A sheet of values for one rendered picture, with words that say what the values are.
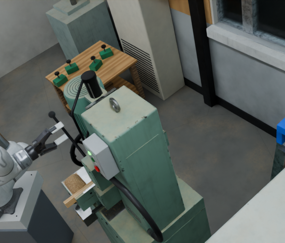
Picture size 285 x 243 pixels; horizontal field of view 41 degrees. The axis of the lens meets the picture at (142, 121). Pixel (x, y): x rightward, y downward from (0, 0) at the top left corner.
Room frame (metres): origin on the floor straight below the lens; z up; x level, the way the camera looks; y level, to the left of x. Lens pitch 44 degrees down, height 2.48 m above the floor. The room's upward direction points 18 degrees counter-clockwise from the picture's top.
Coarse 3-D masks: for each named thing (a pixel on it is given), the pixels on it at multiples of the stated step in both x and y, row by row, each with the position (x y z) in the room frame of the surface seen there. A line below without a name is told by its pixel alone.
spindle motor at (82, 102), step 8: (72, 80) 1.41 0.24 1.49; (80, 80) 1.39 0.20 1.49; (64, 88) 1.37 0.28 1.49; (72, 88) 1.35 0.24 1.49; (104, 88) 1.34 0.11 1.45; (64, 96) 1.33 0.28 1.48; (72, 96) 1.30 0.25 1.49; (80, 96) 1.28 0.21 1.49; (72, 104) 1.29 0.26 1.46; (80, 104) 1.27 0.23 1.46; (88, 104) 1.26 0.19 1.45; (80, 112) 1.27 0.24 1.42; (80, 120) 1.29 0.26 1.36; (88, 136) 1.29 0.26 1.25
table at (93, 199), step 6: (168, 144) 1.44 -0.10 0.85; (84, 168) 1.42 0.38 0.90; (72, 174) 1.41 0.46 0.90; (78, 174) 1.40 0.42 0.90; (84, 174) 1.38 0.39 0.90; (84, 180) 1.34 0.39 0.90; (90, 180) 1.33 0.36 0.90; (90, 198) 1.22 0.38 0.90; (96, 198) 1.23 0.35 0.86; (78, 204) 1.23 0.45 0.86; (84, 204) 1.20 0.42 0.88; (90, 204) 1.21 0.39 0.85; (84, 210) 1.19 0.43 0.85
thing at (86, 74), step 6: (84, 72) 1.25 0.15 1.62; (90, 72) 1.24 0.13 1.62; (84, 78) 1.22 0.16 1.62; (90, 78) 1.20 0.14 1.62; (96, 78) 1.22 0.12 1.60; (84, 84) 1.24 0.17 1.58; (90, 84) 1.20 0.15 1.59; (96, 84) 1.21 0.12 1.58; (90, 90) 1.20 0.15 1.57; (96, 90) 1.21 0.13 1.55; (102, 90) 1.24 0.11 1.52; (84, 96) 1.24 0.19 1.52; (90, 96) 1.22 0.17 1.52; (96, 96) 1.20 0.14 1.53; (90, 102) 1.20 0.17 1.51
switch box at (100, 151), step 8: (96, 136) 1.03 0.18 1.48; (88, 144) 1.01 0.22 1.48; (96, 144) 1.00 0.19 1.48; (104, 144) 0.98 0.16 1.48; (96, 152) 0.96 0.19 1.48; (104, 152) 0.96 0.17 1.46; (96, 160) 0.95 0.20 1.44; (104, 160) 0.95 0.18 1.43; (112, 160) 0.97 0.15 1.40; (104, 168) 0.95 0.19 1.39; (112, 168) 0.96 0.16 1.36; (104, 176) 0.96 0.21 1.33; (112, 176) 0.95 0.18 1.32
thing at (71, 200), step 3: (90, 183) 1.28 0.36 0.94; (84, 186) 1.27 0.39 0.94; (81, 189) 1.26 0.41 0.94; (78, 192) 1.24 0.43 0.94; (72, 195) 1.24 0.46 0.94; (69, 198) 1.23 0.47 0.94; (72, 198) 1.22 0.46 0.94; (66, 201) 1.22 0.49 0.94; (69, 201) 1.21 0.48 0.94; (72, 201) 1.22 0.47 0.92; (75, 201) 1.22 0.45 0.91; (66, 204) 1.20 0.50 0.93; (69, 204) 1.21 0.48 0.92; (72, 204) 1.21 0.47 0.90
